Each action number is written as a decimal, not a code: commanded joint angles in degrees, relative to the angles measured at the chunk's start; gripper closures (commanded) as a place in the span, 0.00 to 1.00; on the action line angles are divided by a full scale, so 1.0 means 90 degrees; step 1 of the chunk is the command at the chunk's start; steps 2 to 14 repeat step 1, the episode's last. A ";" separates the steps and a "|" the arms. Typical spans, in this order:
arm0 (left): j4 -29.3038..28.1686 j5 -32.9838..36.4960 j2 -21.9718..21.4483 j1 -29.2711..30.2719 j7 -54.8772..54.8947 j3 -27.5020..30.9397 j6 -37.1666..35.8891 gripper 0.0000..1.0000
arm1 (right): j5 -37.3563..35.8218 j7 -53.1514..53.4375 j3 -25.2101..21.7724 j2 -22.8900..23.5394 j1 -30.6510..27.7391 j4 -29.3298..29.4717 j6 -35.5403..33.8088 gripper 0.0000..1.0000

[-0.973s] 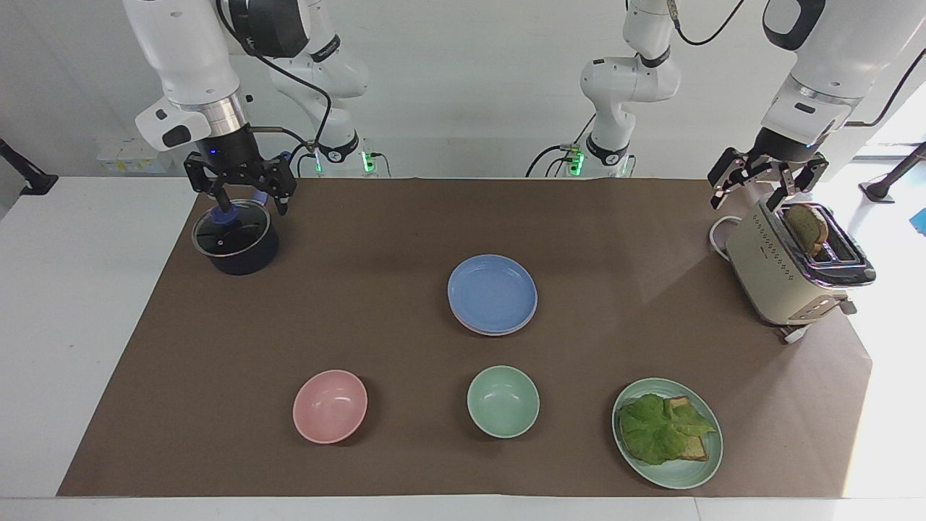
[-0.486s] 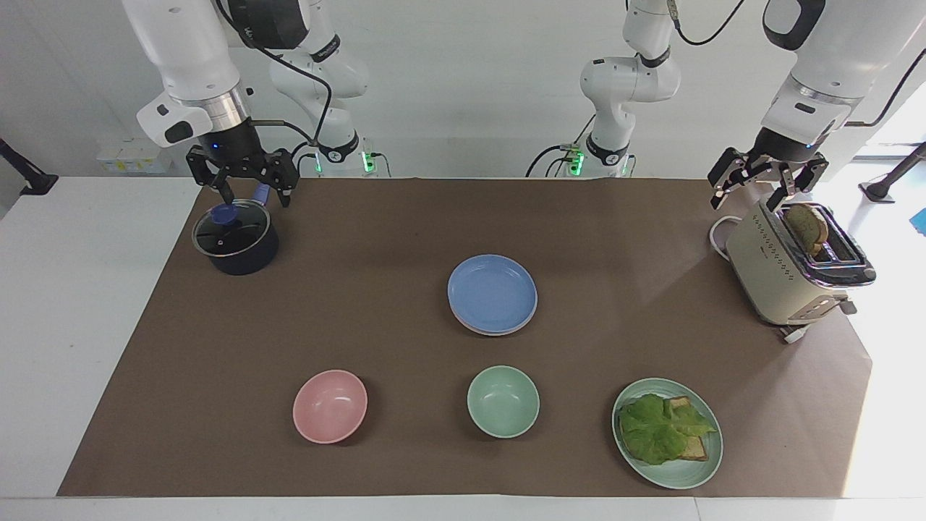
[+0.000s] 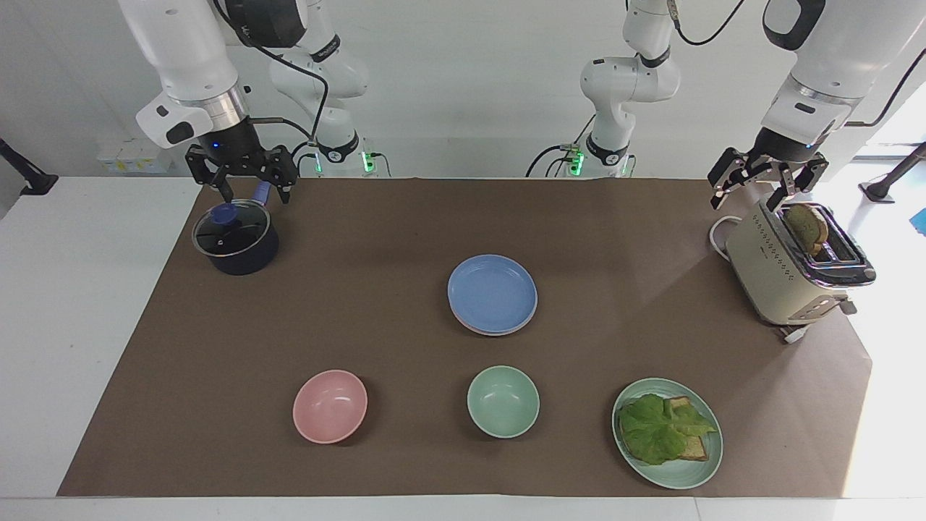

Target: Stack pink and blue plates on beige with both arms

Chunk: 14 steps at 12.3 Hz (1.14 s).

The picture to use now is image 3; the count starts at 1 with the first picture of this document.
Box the glass lid with blue knob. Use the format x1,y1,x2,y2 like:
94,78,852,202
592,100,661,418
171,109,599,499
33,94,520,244
192,201,272,258

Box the bread slice in toaster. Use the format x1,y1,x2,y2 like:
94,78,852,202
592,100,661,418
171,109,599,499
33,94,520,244
783,203,831,256

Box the toasted bread slice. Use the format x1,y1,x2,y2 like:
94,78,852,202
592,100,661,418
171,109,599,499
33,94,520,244
664,396,710,462

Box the white toaster cable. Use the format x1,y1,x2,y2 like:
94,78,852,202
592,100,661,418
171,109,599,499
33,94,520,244
708,215,743,258

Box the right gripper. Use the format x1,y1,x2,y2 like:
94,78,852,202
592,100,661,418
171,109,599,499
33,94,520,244
185,118,300,206

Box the black stand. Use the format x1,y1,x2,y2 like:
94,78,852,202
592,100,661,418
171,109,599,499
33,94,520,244
0,137,59,197
858,140,926,204

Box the green bowl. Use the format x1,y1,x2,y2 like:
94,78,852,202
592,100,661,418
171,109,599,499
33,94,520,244
467,365,541,440

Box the black cable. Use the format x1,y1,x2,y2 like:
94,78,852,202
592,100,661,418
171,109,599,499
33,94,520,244
213,0,331,148
524,114,597,179
668,0,748,47
842,67,926,129

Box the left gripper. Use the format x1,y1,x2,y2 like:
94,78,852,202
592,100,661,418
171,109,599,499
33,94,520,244
707,126,831,215

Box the dark blue pot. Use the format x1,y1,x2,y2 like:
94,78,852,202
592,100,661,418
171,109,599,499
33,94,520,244
192,181,281,276

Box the green plate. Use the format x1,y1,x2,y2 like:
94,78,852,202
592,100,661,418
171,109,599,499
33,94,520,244
612,378,724,491

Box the beige toaster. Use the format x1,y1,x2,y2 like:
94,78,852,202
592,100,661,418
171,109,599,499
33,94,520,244
724,194,878,345

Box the white socket boxes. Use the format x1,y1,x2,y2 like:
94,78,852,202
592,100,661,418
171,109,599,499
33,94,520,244
97,140,173,175

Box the green lettuce leaf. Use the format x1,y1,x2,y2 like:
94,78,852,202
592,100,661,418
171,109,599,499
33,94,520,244
619,393,718,466

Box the pink bowl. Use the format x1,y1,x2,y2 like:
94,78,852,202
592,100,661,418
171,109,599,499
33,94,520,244
292,370,369,445

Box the blue plate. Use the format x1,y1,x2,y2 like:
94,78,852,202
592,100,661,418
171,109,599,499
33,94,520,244
447,254,539,334

